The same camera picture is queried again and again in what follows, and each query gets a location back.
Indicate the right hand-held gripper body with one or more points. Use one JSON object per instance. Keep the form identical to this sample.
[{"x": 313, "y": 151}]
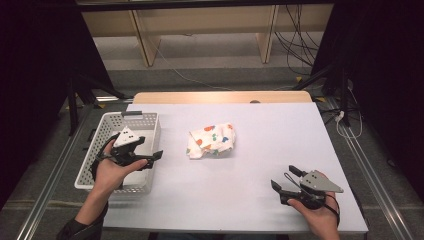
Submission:
[{"x": 315, "y": 190}]

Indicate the person's right hand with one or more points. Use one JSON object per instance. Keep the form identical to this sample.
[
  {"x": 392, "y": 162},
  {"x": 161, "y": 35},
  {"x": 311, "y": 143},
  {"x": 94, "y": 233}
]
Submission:
[{"x": 320, "y": 216}]

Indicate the person's left hand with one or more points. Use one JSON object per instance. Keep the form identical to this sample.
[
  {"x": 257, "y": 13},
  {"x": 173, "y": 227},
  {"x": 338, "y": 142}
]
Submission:
[{"x": 110, "y": 175}]

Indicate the metal floor rail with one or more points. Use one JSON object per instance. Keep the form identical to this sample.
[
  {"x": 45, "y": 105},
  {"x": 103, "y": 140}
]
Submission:
[
  {"x": 50, "y": 176},
  {"x": 373, "y": 173}
]

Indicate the white perforated plastic basket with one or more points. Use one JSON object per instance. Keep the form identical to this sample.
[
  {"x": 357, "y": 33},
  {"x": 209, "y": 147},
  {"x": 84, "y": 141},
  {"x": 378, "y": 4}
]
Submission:
[{"x": 146, "y": 126}]

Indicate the white cloth with coloured print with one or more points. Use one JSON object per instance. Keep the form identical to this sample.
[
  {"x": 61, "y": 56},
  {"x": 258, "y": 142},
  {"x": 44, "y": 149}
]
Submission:
[{"x": 211, "y": 140}]

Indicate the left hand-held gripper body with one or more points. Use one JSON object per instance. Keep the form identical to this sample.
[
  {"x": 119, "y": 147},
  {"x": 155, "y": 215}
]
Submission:
[{"x": 124, "y": 150}]

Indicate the light wooden shelf unit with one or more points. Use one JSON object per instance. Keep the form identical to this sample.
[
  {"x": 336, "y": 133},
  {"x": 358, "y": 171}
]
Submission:
[{"x": 206, "y": 20}]

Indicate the black curtain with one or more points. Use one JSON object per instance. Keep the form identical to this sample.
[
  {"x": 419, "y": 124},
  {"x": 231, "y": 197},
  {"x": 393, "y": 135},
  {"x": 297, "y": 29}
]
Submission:
[
  {"x": 386, "y": 83},
  {"x": 36, "y": 83}
]

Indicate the light wooden table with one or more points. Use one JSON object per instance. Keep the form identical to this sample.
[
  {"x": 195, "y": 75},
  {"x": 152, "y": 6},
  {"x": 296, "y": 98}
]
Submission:
[{"x": 221, "y": 97}]

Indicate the black tripod stand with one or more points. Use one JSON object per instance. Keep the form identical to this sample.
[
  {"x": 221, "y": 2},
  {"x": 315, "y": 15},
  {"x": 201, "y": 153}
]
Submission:
[
  {"x": 336, "y": 83},
  {"x": 76, "y": 96}
]

